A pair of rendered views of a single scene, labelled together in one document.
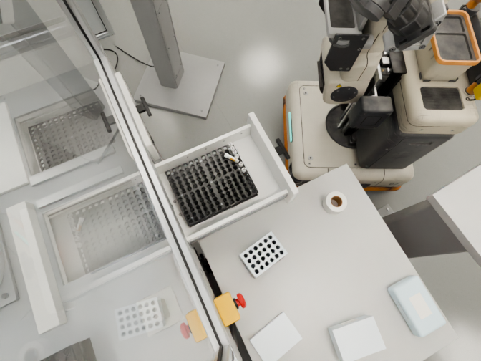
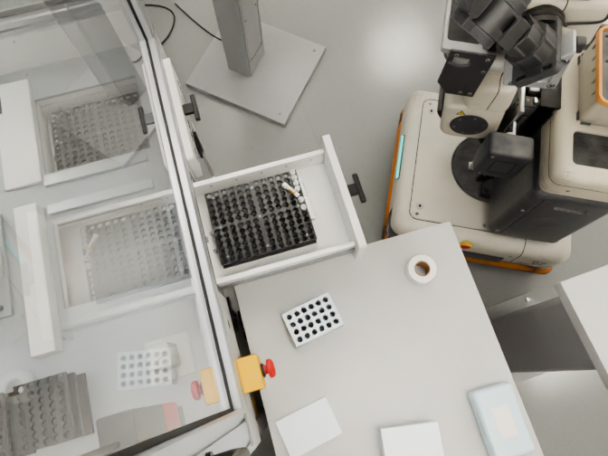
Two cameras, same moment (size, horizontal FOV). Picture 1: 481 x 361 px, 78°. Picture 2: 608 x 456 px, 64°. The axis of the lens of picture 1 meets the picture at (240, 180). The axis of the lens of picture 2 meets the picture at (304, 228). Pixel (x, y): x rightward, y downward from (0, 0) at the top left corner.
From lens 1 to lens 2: 0.26 m
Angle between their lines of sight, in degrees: 5
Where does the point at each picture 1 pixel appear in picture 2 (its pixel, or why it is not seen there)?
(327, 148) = (447, 195)
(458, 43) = not seen: outside the picture
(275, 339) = (307, 428)
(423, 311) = (506, 430)
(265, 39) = (392, 19)
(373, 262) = (458, 356)
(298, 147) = (405, 187)
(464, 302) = not seen: outside the picture
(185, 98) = (260, 92)
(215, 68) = (310, 54)
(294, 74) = (426, 78)
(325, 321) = (376, 418)
